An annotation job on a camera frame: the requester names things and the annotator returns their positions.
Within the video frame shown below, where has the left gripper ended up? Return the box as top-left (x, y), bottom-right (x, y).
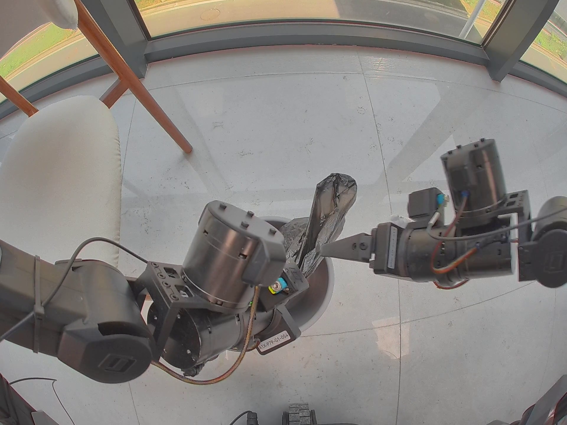
top-left (201, 267), bottom-right (311, 361)

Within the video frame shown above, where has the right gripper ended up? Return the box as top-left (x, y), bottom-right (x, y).
top-left (320, 222), bottom-right (514, 283)

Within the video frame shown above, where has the black plastic bag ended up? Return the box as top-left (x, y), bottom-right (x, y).
top-left (278, 173), bottom-right (358, 279)

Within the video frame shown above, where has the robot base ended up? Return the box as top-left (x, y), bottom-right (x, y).
top-left (232, 403), bottom-right (320, 425)

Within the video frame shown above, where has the white trash bin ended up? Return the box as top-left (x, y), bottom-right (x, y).
top-left (259, 214), bottom-right (336, 332)

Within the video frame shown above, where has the white cushioned wooden chair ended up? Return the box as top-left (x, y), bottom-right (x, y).
top-left (0, 0), bottom-right (194, 284)

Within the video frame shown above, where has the window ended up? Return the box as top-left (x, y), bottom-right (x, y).
top-left (0, 0), bottom-right (567, 119)

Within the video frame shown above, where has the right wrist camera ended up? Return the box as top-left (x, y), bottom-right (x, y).
top-left (408, 188), bottom-right (449, 230)

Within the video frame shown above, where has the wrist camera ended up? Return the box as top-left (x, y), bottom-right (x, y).
top-left (408, 188), bottom-right (449, 230)
top-left (241, 226), bottom-right (293, 298)

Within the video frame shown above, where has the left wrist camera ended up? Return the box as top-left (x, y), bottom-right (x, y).
top-left (241, 226), bottom-right (293, 298)

